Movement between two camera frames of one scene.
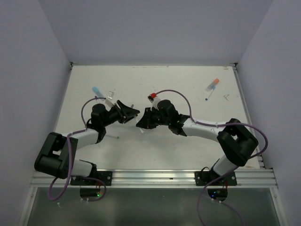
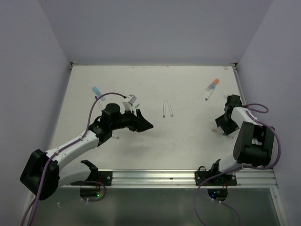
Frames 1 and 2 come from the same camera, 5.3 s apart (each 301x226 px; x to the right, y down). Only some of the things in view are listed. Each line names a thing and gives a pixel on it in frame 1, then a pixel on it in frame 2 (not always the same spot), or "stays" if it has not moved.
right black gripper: (146, 121) -> (227, 128)
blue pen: (206, 99) stays
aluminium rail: (249, 177) stays
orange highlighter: (210, 86) stays
